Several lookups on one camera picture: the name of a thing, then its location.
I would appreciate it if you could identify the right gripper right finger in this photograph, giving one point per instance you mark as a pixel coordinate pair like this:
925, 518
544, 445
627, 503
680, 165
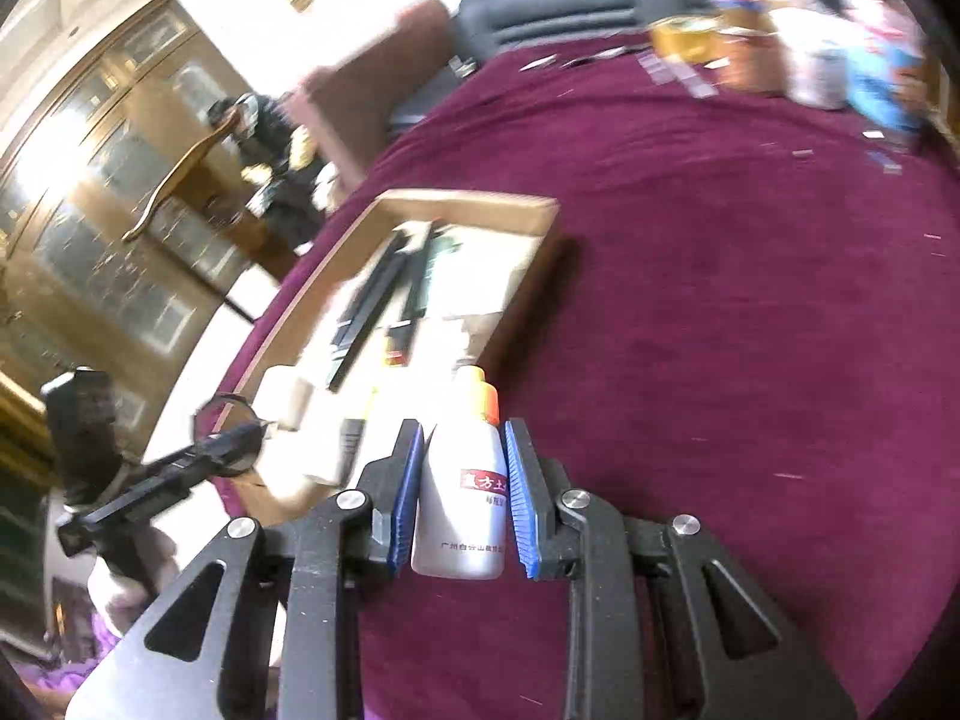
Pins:
543, 505

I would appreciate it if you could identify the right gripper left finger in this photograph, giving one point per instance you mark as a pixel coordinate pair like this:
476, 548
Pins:
392, 485

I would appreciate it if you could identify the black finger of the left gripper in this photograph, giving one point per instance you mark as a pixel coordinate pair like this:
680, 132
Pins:
222, 455

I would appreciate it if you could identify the white glue bottle orange cap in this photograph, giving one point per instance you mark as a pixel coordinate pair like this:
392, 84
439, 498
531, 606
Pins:
460, 527

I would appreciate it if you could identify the operator left hand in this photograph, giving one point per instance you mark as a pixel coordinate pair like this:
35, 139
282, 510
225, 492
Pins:
121, 600

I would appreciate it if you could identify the shallow cardboard tray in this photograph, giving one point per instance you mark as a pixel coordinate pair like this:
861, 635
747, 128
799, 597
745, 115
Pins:
318, 441

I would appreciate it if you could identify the black stick in tray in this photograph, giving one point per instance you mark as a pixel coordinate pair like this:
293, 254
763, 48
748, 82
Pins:
365, 309

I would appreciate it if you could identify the maroon tablecloth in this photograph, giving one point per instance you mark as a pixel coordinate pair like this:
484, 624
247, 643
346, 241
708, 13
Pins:
756, 321

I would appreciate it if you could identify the wooden chair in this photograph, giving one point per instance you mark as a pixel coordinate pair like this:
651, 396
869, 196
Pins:
249, 182

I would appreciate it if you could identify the wooden glass cabinet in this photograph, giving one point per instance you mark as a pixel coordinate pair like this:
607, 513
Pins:
74, 180

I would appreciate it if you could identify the brown armchair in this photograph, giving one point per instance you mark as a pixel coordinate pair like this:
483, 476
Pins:
355, 110

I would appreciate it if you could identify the yellow tape roll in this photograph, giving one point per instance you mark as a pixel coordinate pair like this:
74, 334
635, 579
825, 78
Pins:
692, 39

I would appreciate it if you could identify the brown round container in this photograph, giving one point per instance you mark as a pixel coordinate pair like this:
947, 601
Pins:
753, 61

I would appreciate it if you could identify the black leather sofa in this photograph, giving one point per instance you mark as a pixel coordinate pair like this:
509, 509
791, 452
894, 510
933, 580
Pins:
465, 39

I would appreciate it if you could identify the white round container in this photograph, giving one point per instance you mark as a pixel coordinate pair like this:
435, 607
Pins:
815, 57

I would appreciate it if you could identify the blue snack box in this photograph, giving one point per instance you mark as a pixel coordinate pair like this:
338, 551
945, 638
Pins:
886, 87

